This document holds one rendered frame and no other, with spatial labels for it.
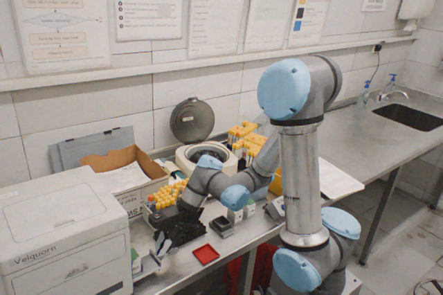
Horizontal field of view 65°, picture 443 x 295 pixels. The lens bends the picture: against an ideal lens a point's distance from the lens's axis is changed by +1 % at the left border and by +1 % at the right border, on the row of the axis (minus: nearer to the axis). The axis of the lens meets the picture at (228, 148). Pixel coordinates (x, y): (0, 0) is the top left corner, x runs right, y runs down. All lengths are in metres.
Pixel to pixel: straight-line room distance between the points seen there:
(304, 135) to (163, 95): 0.96
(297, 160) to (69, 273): 0.60
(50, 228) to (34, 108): 0.61
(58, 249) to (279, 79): 0.61
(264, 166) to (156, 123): 0.75
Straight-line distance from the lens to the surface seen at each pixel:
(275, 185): 1.50
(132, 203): 1.31
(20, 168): 1.50
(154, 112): 1.60
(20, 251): 0.88
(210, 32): 1.64
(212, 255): 1.21
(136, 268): 1.09
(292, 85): 0.69
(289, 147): 0.75
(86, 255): 0.94
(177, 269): 1.17
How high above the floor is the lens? 1.75
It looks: 28 degrees down
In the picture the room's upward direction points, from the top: 5 degrees clockwise
